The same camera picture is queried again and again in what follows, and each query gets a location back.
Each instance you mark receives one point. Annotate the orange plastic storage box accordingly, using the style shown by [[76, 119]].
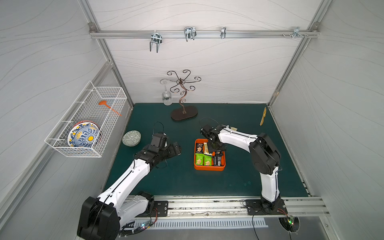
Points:
[[209, 168]]

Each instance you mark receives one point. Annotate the metal double hook middle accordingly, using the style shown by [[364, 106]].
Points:
[[190, 33]]

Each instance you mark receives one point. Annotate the wooden knife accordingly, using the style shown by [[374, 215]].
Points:
[[263, 116]]

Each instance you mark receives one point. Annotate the metal double hook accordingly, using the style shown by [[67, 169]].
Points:
[[156, 40], [190, 33]]

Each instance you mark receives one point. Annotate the brown metal glass stand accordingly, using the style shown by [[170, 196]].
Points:
[[183, 87]]

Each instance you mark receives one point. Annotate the metal hook right end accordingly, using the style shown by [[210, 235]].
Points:
[[296, 34]]

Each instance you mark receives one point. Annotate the black cookie packet left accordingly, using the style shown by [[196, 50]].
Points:
[[199, 148]]

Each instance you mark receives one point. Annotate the green cookie packet right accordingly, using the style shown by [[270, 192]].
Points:
[[208, 160]]

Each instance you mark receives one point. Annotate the green patterned ceramic bowl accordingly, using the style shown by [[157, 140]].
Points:
[[131, 138]]

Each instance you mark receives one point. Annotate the metal single hook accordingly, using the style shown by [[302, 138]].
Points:
[[223, 32]]

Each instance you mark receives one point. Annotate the blue yellow painted plate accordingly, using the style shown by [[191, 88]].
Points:
[[83, 135]]

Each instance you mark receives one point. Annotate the black chocolate bar packet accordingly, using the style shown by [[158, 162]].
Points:
[[217, 158]]

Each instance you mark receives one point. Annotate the white wire basket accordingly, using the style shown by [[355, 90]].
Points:
[[86, 108]]

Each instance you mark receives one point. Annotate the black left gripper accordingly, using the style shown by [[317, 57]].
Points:
[[170, 150]]

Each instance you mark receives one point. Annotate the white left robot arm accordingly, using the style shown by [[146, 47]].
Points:
[[103, 217]]

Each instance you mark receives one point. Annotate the yellow cookie packet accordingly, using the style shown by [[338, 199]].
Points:
[[206, 149]]

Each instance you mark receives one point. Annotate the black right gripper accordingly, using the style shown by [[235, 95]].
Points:
[[216, 147]]

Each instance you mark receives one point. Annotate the orange plastic spoon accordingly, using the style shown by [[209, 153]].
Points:
[[104, 103]]

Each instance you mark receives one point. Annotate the green cookie packet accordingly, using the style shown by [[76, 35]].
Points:
[[199, 159], [208, 160]]

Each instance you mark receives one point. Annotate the aluminium top rail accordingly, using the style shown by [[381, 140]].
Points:
[[201, 34]]

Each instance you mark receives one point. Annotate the metal double hook left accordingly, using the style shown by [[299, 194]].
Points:
[[156, 40]]

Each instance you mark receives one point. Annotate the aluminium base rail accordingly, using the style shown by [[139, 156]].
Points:
[[183, 207]]

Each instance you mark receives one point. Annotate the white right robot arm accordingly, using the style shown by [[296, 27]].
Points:
[[264, 154]]

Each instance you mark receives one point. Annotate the green cookie packet left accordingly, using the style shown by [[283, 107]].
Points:
[[199, 159]]

